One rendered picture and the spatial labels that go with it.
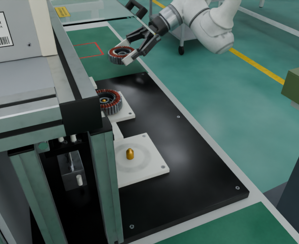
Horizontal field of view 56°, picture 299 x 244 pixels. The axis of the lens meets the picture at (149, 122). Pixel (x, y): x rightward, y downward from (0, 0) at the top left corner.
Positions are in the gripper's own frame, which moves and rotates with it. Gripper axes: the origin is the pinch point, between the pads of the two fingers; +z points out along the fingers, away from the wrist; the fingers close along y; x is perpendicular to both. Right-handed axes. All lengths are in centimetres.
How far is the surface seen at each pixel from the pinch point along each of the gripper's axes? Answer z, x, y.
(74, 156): 25, 14, -51
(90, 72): 15.0, 0.5, 3.3
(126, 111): 10.4, 1.5, -32.8
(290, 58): -146, -177, 100
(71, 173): 26, 15, -56
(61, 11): 7.5, 32.5, -20.9
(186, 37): -70, -113, 152
